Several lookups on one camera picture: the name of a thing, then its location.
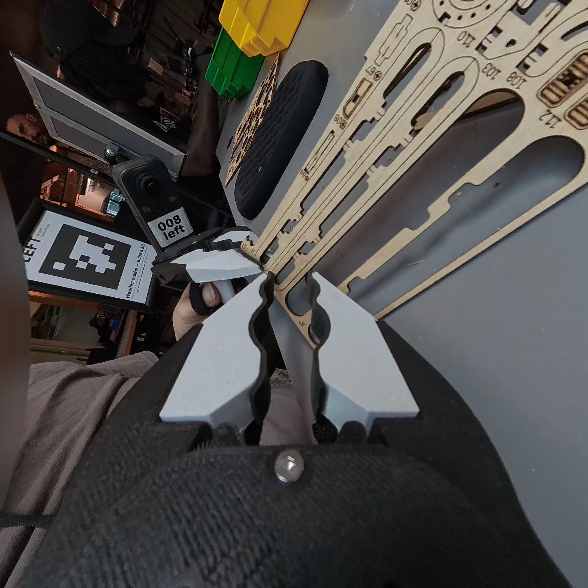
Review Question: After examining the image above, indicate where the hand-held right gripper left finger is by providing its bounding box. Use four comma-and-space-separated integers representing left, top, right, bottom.
159, 272, 275, 444

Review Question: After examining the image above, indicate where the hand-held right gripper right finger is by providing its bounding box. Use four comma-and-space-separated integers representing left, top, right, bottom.
307, 271, 421, 433

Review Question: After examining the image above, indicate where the laser-cut wooden parts sheet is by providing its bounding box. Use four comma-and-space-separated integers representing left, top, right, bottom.
242, 0, 588, 350
225, 51, 281, 187

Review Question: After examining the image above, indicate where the another person's forearm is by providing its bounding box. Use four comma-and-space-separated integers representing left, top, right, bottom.
188, 87, 222, 177

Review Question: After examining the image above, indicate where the person's left hand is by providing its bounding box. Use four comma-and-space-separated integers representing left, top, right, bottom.
172, 283, 224, 341

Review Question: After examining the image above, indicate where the grey light panel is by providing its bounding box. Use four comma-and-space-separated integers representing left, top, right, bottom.
10, 51, 189, 177

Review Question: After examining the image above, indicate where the framed left marker sign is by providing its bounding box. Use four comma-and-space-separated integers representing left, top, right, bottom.
21, 198, 159, 314

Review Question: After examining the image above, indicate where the black quilted cushion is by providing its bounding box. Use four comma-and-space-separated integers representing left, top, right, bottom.
233, 61, 330, 220

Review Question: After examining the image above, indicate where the green storage bin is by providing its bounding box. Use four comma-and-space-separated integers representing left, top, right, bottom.
205, 28, 266, 99

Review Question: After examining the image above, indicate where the yellow storage bin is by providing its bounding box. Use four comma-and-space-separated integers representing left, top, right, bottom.
219, 0, 311, 58

